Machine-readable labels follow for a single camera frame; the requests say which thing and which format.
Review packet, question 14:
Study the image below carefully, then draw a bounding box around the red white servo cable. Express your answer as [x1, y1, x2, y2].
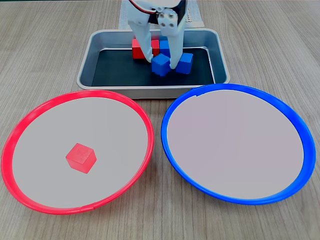
[128, 0, 162, 15]

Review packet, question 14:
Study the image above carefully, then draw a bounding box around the red rimmed white dish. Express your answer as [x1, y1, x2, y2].
[0, 89, 155, 216]

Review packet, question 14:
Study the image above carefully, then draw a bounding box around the blue wooden cube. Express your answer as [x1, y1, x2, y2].
[159, 39, 171, 55]
[174, 52, 194, 75]
[151, 53, 172, 77]

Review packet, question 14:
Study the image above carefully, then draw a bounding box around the blue rimmed white dish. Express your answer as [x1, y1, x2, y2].
[160, 83, 317, 206]

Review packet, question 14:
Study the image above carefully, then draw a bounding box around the white mesh grip mat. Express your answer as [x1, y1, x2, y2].
[186, 6, 195, 25]

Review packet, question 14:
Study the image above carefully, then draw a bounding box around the black tray liner mat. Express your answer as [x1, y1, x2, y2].
[91, 47, 216, 88]

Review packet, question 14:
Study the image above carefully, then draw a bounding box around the red wooden cube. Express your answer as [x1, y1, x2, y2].
[149, 39, 161, 58]
[65, 142, 98, 175]
[131, 38, 147, 60]

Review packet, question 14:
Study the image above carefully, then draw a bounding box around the silver metal tray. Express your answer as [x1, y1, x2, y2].
[76, 27, 231, 100]

